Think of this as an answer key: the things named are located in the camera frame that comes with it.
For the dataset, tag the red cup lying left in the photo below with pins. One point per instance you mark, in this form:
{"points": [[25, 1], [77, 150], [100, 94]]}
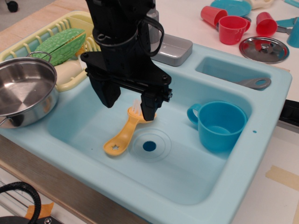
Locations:
{"points": [[212, 15]]}

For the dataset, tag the red cup right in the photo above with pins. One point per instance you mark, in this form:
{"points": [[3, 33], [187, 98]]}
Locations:
{"points": [[265, 25]]}

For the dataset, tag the yellow dish drying rack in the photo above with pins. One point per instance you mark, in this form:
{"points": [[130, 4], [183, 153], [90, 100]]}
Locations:
{"points": [[76, 19]]}

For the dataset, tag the teal plastic plate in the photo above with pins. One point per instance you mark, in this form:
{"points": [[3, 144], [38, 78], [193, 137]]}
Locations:
{"points": [[233, 7]]}

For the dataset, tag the cream plastic toy item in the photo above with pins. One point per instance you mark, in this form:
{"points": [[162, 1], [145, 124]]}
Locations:
{"points": [[256, 4]]}

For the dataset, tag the orange tape piece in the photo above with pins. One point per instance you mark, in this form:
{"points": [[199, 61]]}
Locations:
{"points": [[45, 211]]}

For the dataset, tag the yellow toy dish brush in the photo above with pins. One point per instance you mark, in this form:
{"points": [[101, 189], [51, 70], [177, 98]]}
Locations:
{"points": [[120, 142]]}

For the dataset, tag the silver pot lid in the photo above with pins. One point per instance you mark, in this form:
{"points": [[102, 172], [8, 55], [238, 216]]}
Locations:
{"points": [[264, 49]]}

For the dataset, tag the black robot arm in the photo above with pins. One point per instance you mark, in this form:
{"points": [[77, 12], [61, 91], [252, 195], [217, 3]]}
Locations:
{"points": [[121, 29]]}

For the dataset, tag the grey utensil handle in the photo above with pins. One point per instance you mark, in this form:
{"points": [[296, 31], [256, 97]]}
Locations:
{"points": [[256, 83]]}

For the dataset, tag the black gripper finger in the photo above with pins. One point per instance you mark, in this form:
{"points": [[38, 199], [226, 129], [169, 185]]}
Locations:
{"points": [[149, 105], [106, 91]]}

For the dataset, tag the cream toy in rack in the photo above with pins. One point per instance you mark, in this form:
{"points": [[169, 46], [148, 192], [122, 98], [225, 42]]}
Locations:
{"points": [[67, 70]]}

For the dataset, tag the red cup with handle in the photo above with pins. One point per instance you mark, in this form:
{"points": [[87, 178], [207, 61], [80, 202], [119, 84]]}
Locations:
{"points": [[232, 28]]}

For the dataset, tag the blue plastic cup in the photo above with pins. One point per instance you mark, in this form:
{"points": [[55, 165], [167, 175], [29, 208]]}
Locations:
{"points": [[219, 124]]}

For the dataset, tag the light blue toy sink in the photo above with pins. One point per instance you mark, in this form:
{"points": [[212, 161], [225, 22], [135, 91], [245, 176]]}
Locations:
{"points": [[165, 176]]}

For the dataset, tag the teal cup at edge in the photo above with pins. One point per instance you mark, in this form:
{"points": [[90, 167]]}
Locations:
{"points": [[293, 39]]}

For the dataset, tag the stainless steel pot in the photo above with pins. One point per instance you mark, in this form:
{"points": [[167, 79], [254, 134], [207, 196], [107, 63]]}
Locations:
{"points": [[27, 90]]}

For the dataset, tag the green toy corn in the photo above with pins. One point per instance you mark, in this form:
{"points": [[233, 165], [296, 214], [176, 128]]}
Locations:
{"points": [[61, 46]]}

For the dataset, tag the teal utensil with grey handle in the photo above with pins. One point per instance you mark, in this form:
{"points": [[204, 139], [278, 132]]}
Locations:
{"points": [[285, 26]]}

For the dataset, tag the black caster wheel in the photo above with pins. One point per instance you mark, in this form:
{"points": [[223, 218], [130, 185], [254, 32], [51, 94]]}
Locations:
{"points": [[12, 5]]}

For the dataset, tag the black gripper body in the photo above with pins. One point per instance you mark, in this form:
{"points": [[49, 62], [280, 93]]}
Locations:
{"points": [[134, 72]]}

